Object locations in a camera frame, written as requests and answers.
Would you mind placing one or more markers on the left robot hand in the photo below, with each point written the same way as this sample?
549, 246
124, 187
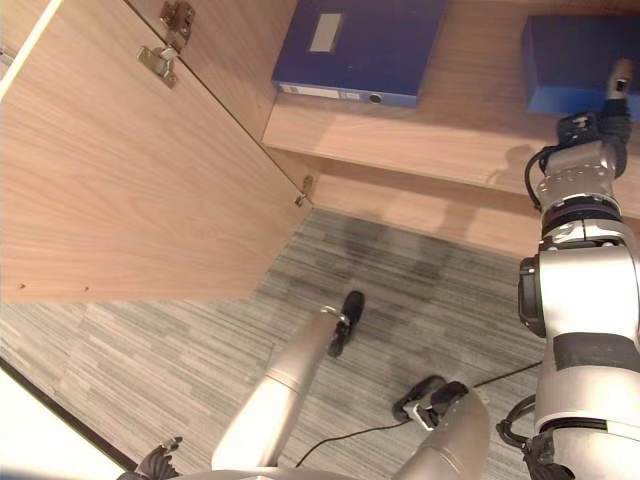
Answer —
156, 462

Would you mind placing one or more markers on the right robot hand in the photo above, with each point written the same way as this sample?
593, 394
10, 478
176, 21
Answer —
617, 122

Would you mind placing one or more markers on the wooden office cabinet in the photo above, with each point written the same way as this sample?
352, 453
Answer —
440, 140

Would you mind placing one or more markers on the small metal door hinge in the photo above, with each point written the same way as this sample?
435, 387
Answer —
304, 191

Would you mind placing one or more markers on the dark right robot foot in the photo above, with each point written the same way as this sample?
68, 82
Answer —
417, 392

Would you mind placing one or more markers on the blue folder without label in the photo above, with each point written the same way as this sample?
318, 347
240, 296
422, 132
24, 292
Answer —
570, 65

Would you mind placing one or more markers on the dark robot foot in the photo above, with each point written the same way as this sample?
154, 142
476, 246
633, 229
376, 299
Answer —
417, 392
350, 315

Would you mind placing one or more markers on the blue folder with grey label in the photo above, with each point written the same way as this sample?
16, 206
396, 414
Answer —
360, 45

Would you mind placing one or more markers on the silver robot leg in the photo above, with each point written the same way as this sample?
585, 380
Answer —
280, 395
452, 440

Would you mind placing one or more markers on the white panel with dark edge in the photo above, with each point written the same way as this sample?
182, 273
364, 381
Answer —
40, 435

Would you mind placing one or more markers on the large metal door hinge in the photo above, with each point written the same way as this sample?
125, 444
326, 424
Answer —
167, 45

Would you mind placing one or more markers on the silver right robot leg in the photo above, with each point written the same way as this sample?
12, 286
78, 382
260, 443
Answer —
452, 440

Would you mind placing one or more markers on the silver left robot leg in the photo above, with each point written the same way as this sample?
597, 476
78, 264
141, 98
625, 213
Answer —
280, 395

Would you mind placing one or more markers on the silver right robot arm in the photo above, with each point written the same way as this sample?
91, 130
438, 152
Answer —
582, 280

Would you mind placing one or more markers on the dark left robot foot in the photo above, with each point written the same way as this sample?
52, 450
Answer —
350, 315

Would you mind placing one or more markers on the wooden cabinet door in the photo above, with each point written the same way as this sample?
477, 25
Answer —
135, 185

